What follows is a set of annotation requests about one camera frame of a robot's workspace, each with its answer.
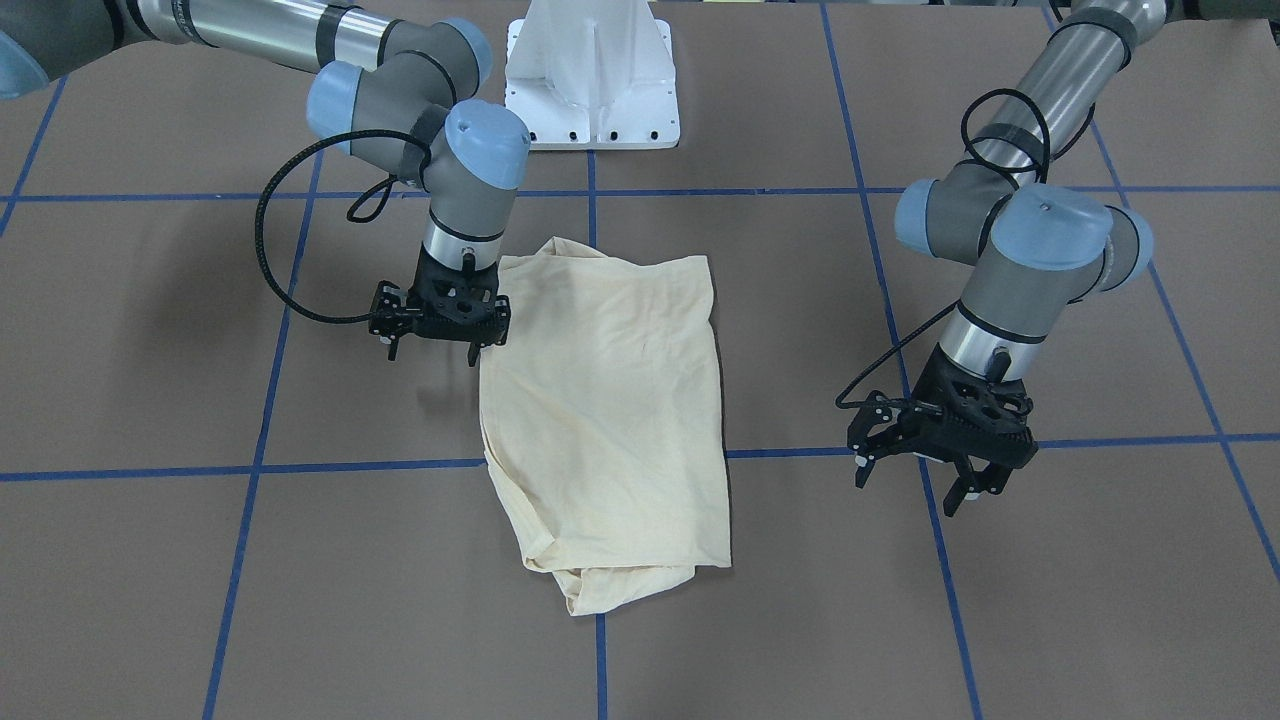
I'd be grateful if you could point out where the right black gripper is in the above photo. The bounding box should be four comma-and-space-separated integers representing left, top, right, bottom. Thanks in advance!
384, 249, 511, 368

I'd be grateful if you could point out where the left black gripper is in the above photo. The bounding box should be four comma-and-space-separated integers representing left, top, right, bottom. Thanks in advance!
852, 346, 1038, 518

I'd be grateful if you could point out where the cream long-sleeve printed shirt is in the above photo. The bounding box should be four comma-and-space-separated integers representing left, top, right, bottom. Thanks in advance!
479, 237, 732, 616

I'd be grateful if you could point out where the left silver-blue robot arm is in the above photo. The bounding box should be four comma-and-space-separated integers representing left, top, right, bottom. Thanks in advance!
836, 1, 1277, 516

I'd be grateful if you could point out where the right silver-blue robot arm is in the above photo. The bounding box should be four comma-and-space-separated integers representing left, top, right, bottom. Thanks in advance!
1, 1, 532, 365

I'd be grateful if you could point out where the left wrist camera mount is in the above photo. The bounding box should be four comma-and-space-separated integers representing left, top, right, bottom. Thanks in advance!
847, 391, 938, 462

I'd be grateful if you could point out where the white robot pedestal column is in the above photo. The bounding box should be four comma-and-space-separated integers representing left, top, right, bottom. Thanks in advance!
504, 1, 682, 152

